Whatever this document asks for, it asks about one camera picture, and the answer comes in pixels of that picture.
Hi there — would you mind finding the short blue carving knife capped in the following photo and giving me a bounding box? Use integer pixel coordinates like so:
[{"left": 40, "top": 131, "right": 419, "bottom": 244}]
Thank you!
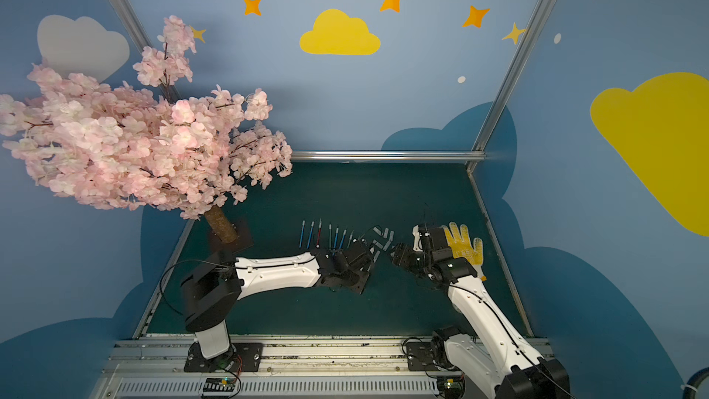
[{"left": 338, "top": 228, "right": 347, "bottom": 249}]

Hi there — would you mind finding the blue carving knife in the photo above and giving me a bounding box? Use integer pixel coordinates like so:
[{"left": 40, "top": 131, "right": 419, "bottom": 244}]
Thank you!
[
  {"left": 298, "top": 220, "right": 306, "bottom": 249},
  {"left": 306, "top": 221, "right": 315, "bottom": 250}
]

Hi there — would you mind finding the red carving knife capped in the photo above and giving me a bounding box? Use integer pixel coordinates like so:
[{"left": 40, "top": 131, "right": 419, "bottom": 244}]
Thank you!
[{"left": 315, "top": 219, "right": 322, "bottom": 249}]

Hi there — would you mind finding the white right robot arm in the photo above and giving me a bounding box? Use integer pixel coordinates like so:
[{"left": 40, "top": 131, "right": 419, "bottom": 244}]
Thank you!
[{"left": 391, "top": 223, "right": 572, "bottom": 398}]

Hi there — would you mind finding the yellow work glove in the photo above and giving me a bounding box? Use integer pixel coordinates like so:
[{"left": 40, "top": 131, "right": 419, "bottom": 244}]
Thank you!
[{"left": 442, "top": 222, "right": 487, "bottom": 282}]

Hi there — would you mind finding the right round green circuit board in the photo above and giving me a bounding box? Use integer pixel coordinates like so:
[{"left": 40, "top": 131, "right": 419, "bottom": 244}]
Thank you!
[{"left": 436, "top": 377, "right": 465, "bottom": 399}]

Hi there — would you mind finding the left green circuit board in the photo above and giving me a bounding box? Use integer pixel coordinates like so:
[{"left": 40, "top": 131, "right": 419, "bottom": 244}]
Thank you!
[{"left": 201, "top": 377, "right": 240, "bottom": 398}]

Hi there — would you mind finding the pink artificial blossom tree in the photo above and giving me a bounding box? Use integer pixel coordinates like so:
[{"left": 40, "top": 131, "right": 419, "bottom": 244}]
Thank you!
[{"left": 1, "top": 16, "right": 293, "bottom": 242}]

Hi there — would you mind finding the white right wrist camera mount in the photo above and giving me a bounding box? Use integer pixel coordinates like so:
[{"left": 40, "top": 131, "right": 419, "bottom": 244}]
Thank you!
[{"left": 412, "top": 225, "right": 423, "bottom": 252}]

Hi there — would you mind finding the horizontal aluminium frame rail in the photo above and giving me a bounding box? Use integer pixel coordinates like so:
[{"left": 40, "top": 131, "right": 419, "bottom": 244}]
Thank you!
[{"left": 292, "top": 151, "right": 486, "bottom": 164}]

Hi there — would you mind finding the dark square tree base plate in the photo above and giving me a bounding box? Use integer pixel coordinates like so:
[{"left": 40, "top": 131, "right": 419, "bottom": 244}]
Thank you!
[{"left": 207, "top": 218, "right": 256, "bottom": 262}]

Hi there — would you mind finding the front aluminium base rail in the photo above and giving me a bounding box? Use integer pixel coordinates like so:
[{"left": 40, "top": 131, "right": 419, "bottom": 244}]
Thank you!
[{"left": 93, "top": 333, "right": 572, "bottom": 399}]

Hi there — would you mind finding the right slanted aluminium frame post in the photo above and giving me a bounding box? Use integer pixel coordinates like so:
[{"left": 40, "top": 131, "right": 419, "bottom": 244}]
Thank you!
[{"left": 466, "top": 0, "right": 558, "bottom": 178}]

